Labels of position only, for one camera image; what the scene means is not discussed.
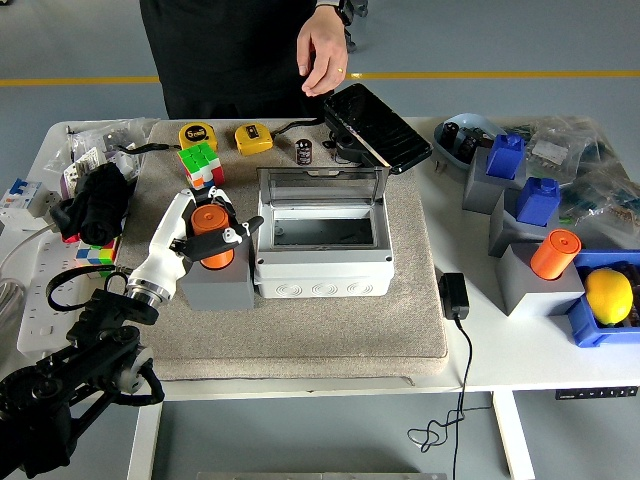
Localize white table leg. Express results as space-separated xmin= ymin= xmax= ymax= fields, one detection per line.
xmin=492 ymin=391 xmax=536 ymax=480
xmin=125 ymin=399 xmax=164 ymax=480

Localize black cloth bundle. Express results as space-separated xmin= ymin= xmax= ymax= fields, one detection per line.
xmin=49 ymin=162 xmax=132 ymax=245

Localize yellow lemon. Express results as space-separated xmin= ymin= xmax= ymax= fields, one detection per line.
xmin=583 ymin=268 xmax=635 ymax=326

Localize white power strip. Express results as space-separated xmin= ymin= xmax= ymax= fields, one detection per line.
xmin=17 ymin=234 xmax=121 ymax=357

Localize yellow tape measure 5m label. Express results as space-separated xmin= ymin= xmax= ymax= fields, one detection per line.
xmin=178 ymin=122 xmax=220 ymax=151

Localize yellow tape measure black label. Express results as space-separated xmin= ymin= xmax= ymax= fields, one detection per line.
xmin=234 ymin=123 xmax=275 ymax=158

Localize person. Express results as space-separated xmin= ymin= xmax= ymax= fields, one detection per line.
xmin=139 ymin=0 xmax=346 ymax=121

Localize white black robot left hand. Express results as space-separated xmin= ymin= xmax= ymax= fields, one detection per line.
xmin=127 ymin=185 xmax=265 ymax=302

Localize grey block holder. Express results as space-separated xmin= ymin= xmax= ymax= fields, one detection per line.
xmin=488 ymin=188 xmax=566 ymax=259
xmin=461 ymin=146 xmax=529 ymax=216
xmin=496 ymin=242 xmax=586 ymax=318

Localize black glossy case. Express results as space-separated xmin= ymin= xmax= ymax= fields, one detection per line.
xmin=322 ymin=83 xmax=434 ymax=175

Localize grey-brown mat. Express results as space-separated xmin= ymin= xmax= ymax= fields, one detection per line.
xmin=114 ymin=118 xmax=450 ymax=384

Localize grey junction box clear lid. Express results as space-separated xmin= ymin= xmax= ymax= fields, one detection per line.
xmin=253 ymin=165 xmax=395 ymax=300

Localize small Rubik's cube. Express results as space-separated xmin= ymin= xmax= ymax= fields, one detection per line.
xmin=74 ymin=235 xmax=124 ymax=277

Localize black table control panel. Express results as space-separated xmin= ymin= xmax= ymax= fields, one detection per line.
xmin=554 ymin=387 xmax=640 ymax=400

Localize clear bags of small parts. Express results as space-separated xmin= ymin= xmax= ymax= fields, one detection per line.
xmin=44 ymin=117 xmax=161 ymax=181

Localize black adapter cord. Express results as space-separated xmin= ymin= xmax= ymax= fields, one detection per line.
xmin=407 ymin=317 xmax=494 ymax=480

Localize grey round cable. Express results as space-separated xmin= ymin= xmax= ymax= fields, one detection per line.
xmin=0 ymin=224 xmax=56 ymax=271

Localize white blue circuit breaker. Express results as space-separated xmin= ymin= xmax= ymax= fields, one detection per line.
xmin=0 ymin=177 xmax=44 ymax=231

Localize grey block with round hole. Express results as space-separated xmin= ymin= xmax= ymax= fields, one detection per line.
xmin=179 ymin=239 xmax=256 ymax=312

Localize clear bags of components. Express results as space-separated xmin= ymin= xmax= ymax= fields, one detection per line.
xmin=509 ymin=114 xmax=640 ymax=251

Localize large Rubik's cube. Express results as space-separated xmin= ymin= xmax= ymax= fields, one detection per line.
xmin=176 ymin=142 xmax=227 ymax=191

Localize blue plastic block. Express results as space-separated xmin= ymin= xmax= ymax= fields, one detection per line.
xmin=485 ymin=133 xmax=526 ymax=180
xmin=514 ymin=176 xmax=561 ymax=226

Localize orange cylinder battery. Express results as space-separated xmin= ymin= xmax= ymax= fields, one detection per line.
xmin=530 ymin=228 xmax=582 ymax=282
xmin=191 ymin=204 xmax=237 ymax=270

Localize light blue bowl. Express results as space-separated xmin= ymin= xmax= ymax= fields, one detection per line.
xmin=432 ymin=112 xmax=509 ymax=174

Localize black power adapter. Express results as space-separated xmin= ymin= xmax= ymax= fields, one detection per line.
xmin=438 ymin=271 xmax=471 ymax=321

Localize black component in bowl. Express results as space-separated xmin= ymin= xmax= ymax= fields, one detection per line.
xmin=458 ymin=127 xmax=490 ymax=162

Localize person's left hand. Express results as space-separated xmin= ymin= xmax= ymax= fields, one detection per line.
xmin=296 ymin=4 xmax=350 ymax=98

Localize black lanyard strap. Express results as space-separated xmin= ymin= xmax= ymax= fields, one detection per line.
xmin=273 ymin=117 xmax=326 ymax=136
xmin=114 ymin=142 xmax=182 ymax=154

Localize blue plastic bin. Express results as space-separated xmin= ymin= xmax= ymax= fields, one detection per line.
xmin=566 ymin=249 xmax=640 ymax=349

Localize white socket block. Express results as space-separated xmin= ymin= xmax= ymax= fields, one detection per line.
xmin=38 ymin=189 xmax=65 ymax=224

